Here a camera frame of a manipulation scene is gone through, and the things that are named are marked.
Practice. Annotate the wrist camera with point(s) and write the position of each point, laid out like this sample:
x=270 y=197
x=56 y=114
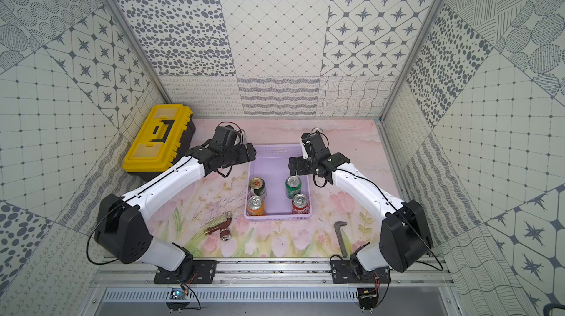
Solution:
x=226 y=137
x=315 y=145

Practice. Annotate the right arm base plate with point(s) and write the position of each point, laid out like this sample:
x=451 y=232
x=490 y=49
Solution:
x=359 y=272

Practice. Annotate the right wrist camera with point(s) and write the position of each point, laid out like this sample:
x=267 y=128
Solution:
x=315 y=145

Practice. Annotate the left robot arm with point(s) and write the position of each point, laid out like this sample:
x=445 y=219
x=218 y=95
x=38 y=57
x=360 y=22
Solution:
x=122 y=221

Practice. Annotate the green soda can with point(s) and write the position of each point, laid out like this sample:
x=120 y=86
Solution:
x=293 y=186

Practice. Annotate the maroon drill chuck tool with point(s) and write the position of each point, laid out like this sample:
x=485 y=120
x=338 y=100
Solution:
x=223 y=228

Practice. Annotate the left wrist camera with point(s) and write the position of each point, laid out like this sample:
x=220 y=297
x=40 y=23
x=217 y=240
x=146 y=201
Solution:
x=226 y=137

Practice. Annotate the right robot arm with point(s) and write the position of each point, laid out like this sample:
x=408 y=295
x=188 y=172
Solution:
x=405 y=235

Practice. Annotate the lilac plastic basket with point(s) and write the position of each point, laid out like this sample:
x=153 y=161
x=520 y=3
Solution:
x=271 y=165

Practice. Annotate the green circuit board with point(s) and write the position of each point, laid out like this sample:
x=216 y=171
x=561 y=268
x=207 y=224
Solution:
x=177 y=301

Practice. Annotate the grey pry bar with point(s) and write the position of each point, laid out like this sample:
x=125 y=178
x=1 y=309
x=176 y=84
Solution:
x=340 y=237

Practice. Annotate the aluminium rail frame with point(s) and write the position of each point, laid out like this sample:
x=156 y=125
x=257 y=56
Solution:
x=272 y=272

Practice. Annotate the orange drink can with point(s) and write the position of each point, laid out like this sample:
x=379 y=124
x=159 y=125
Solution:
x=255 y=206

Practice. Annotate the yellow black toolbox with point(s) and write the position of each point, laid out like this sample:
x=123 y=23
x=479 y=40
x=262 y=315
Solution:
x=162 y=141

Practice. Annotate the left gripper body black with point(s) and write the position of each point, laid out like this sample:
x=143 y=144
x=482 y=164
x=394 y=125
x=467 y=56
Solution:
x=240 y=154

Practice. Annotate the red cola can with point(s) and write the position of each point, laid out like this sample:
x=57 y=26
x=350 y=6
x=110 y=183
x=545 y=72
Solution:
x=300 y=204

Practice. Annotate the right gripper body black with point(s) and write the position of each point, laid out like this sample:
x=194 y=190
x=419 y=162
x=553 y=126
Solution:
x=304 y=166

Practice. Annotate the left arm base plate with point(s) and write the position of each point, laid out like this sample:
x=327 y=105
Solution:
x=195 y=271

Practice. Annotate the black connector box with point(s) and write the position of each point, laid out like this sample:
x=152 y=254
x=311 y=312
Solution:
x=368 y=298

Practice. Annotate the green white tea can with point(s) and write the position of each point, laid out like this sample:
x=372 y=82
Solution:
x=258 y=187

